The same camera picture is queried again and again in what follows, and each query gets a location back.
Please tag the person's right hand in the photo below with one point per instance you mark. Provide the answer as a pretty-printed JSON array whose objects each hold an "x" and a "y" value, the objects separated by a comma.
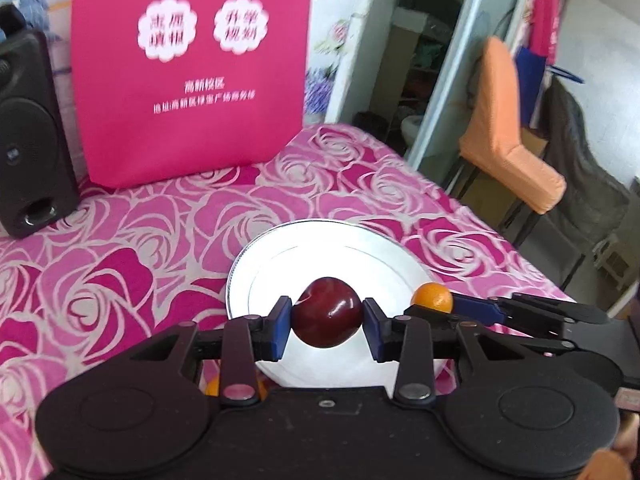
[{"x": 616, "y": 462}]

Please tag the orange covered chair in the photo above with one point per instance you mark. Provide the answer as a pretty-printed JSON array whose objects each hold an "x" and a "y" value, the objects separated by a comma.
[{"x": 492, "y": 144}]

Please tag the white round plate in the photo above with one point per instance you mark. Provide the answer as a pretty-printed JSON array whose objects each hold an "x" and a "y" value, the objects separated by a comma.
[{"x": 284, "y": 260}]

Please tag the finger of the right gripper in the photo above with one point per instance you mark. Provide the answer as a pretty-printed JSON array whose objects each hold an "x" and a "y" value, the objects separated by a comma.
[
  {"x": 525, "y": 308},
  {"x": 533, "y": 328}
]

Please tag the black speaker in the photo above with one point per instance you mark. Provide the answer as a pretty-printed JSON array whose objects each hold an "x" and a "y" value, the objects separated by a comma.
[{"x": 38, "y": 183}]

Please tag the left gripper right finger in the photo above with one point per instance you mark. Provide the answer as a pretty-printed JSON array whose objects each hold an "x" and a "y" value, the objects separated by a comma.
[{"x": 414, "y": 345}]

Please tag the orange fruit under gripper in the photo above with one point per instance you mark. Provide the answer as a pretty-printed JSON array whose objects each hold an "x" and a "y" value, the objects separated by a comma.
[{"x": 264, "y": 384}]

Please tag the dark red plum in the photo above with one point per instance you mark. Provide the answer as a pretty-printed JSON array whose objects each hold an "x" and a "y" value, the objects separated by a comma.
[{"x": 327, "y": 314}]

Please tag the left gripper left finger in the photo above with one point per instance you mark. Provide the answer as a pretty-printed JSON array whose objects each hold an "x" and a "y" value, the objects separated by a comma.
[{"x": 237, "y": 347}]

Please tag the pink tote bag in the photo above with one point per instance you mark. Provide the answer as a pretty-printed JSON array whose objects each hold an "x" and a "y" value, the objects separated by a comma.
[{"x": 166, "y": 88}]

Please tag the small orange kumquat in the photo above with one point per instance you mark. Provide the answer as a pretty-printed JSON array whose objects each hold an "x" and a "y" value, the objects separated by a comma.
[{"x": 433, "y": 296}]

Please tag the pink rose tablecloth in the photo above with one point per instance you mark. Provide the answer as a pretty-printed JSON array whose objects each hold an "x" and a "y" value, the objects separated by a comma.
[{"x": 130, "y": 263}]

